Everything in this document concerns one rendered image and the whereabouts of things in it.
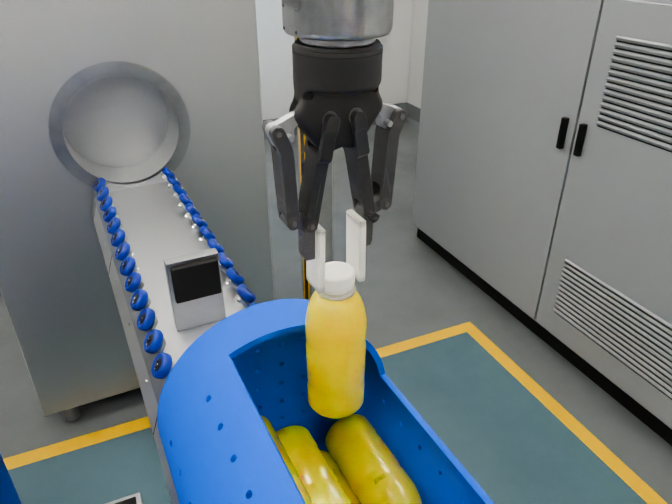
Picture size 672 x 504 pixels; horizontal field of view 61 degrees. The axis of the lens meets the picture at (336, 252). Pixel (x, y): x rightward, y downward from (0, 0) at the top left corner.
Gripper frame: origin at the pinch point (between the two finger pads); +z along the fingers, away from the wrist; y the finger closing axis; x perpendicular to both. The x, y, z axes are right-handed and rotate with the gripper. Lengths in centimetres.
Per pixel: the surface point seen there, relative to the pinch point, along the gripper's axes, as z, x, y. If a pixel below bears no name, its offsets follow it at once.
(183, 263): 27, -50, 7
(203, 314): 39, -50, 4
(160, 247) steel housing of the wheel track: 42, -86, 6
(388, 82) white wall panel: 103, -425, -269
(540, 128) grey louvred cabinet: 42, -118, -151
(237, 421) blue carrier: 12.7, 5.1, 13.0
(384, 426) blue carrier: 28.9, -0.7, -7.7
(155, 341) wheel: 37, -42, 15
